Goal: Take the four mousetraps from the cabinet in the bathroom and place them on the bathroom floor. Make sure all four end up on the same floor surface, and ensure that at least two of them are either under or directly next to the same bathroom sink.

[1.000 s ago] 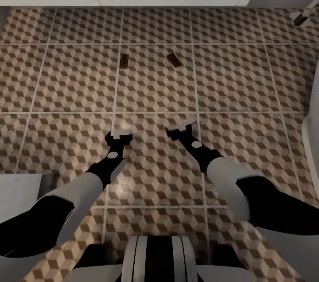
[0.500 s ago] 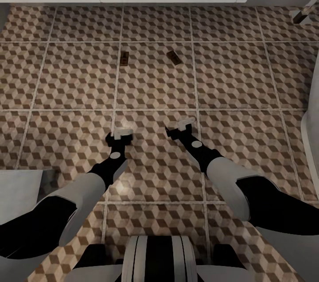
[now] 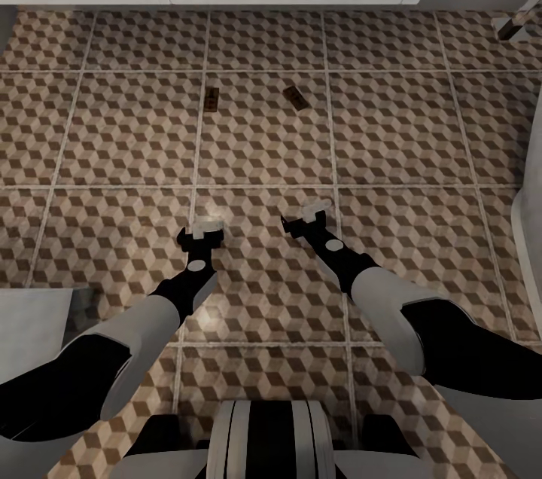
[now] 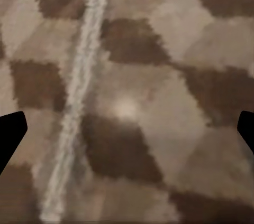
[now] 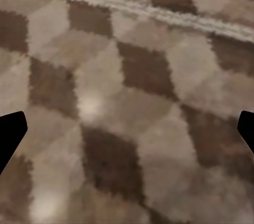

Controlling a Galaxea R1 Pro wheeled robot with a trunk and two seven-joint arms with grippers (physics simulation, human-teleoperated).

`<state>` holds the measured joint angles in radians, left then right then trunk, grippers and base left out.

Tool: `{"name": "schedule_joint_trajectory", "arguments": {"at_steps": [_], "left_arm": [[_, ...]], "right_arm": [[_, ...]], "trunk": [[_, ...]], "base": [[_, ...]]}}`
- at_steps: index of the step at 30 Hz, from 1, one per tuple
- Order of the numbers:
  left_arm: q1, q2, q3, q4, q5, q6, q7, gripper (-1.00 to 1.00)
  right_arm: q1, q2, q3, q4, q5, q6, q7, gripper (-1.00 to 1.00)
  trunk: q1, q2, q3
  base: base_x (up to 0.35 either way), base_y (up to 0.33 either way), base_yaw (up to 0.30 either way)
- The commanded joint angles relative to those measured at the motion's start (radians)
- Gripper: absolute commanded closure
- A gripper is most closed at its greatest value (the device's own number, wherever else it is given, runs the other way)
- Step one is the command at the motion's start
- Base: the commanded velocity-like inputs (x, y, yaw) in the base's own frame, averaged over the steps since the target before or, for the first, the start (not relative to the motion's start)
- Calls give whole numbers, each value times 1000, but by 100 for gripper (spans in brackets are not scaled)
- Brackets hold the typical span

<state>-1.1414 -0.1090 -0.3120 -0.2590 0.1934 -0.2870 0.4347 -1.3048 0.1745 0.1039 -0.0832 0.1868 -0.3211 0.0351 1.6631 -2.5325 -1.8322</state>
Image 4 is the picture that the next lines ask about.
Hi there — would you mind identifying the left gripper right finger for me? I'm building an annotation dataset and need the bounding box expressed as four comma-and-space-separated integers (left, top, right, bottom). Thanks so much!
237, 111, 254, 153

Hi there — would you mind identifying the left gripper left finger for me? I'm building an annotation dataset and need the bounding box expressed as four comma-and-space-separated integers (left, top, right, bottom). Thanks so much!
0, 111, 28, 175

